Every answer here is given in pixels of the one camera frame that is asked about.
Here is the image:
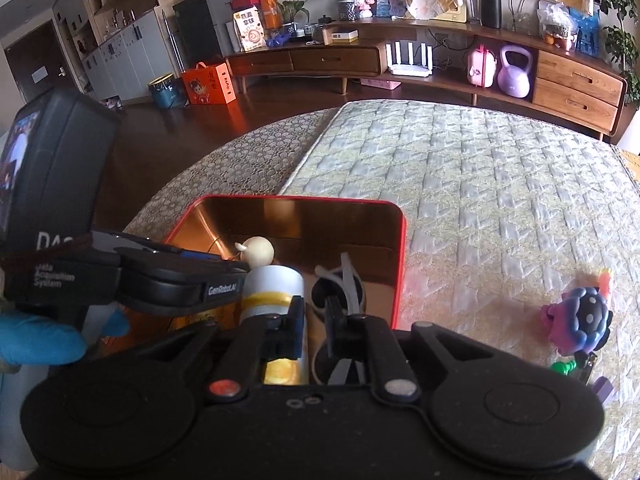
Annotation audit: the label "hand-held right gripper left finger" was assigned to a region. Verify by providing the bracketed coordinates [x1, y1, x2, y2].
[97, 296, 307, 403]

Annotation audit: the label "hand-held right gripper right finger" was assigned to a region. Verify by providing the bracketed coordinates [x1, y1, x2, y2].
[324, 296, 506, 405]

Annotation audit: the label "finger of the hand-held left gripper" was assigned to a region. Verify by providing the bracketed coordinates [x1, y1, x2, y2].
[114, 247, 251, 317]
[90, 230, 236, 263]

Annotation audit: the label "white bottle yellow label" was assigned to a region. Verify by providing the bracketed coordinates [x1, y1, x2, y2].
[240, 265, 306, 386]

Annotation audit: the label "grey-armed sunglasses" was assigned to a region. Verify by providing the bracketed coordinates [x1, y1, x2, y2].
[310, 252, 368, 386]

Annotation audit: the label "cream round toy figure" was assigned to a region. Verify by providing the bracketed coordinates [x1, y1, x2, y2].
[235, 236, 275, 267]

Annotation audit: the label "red tin box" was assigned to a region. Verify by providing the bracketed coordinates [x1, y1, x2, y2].
[162, 194, 407, 386]

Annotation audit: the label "purple toy figure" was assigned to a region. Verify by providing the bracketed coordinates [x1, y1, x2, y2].
[540, 269, 615, 356]

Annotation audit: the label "person's left hand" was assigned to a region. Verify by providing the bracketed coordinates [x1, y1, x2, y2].
[0, 307, 131, 368]

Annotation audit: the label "beige patterned tablecloth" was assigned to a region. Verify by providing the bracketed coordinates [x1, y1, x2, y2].
[122, 107, 346, 241]

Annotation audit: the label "dark wooden door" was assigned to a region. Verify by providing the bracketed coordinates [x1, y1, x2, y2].
[2, 20, 68, 106]

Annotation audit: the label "blue bucket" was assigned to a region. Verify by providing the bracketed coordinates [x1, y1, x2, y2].
[147, 74, 188, 110]

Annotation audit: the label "orange gift box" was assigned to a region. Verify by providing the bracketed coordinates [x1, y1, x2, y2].
[181, 62, 236, 106]

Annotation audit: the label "black mini fridge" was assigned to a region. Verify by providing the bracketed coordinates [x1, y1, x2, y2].
[172, 0, 238, 68]

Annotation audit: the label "cream quilted mat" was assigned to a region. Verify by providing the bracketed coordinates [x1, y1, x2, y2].
[277, 99, 640, 480]

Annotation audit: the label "white printed snack box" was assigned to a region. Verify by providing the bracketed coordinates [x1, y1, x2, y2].
[232, 6, 266, 52]

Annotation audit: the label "red and orange box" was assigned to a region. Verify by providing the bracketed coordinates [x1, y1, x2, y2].
[230, 0, 283, 31]

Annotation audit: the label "white router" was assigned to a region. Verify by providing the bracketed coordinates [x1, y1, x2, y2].
[386, 41, 433, 78]

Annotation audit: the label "orchid plant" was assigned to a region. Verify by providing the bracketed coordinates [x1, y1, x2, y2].
[277, 0, 313, 36]

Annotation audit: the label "small white box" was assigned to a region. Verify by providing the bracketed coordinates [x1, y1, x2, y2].
[322, 27, 359, 45]

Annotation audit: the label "pink toy suitcase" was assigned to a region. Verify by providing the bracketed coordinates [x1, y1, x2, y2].
[467, 42, 498, 88]

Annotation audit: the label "purple kettlebell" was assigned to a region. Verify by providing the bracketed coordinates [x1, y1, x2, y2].
[497, 44, 532, 98]

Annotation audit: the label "yellow lace-edged mat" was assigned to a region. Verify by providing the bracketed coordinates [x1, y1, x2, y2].
[612, 144, 640, 181]

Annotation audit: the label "wooden tv cabinet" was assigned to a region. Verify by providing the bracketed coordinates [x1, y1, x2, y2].
[225, 17, 628, 141]

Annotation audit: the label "black cylinder speaker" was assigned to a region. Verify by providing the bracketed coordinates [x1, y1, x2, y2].
[479, 0, 502, 29]

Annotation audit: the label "plastic bag with fruit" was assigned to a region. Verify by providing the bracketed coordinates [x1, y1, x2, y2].
[537, 0, 576, 51]

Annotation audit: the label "grey scalloped chair back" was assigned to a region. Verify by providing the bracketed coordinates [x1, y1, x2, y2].
[467, 0, 551, 36]

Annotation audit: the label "blue picture box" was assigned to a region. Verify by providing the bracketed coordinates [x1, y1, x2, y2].
[567, 7, 601, 57]

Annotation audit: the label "tall green potted tree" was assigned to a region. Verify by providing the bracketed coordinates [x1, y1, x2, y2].
[595, 0, 640, 111]

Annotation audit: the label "wooden shelving wall cabinet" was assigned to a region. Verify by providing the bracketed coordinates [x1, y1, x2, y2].
[52, 0, 188, 106]

